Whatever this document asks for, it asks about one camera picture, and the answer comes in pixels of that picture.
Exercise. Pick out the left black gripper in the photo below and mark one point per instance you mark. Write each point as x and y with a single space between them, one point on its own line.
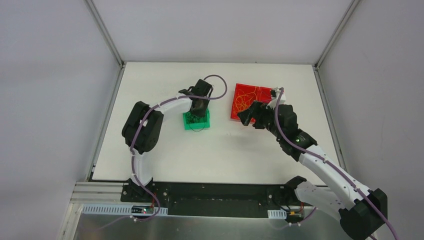
199 108

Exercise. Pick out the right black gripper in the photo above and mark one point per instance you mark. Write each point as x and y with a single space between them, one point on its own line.
257 113

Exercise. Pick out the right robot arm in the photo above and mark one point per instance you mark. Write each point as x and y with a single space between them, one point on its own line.
359 210

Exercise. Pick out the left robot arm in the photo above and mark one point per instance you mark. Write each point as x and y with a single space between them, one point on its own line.
142 128

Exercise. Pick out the red double plastic bin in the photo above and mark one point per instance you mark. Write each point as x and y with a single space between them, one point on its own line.
245 95

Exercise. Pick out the green plastic bin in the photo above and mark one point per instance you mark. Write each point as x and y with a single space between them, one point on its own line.
194 123

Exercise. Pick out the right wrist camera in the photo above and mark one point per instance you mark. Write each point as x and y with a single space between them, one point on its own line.
277 97

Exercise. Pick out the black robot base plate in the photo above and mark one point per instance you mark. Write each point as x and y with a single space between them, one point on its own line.
212 199

